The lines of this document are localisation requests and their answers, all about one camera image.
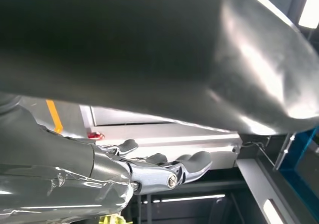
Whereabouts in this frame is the stainless steel workbench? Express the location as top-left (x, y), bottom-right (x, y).
top-left (20, 96), bottom-right (88, 139)

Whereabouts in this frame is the grey laptop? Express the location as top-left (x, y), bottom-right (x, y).
top-left (91, 106), bottom-right (175, 127)

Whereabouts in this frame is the small red object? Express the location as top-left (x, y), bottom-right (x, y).
top-left (87, 131), bottom-right (105, 141)

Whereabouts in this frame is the white office desk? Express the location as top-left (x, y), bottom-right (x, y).
top-left (79, 105), bottom-right (242, 170)

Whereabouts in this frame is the yellow-green bottle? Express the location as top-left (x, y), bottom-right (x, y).
top-left (99, 213), bottom-right (132, 224)

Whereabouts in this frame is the ceiling light strip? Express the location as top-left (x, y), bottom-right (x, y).
top-left (143, 194), bottom-right (226, 204)
top-left (299, 0), bottom-right (319, 29)

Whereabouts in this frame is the blue metal frame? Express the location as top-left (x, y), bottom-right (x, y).
top-left (279, 126), bottom-right (319, 217)

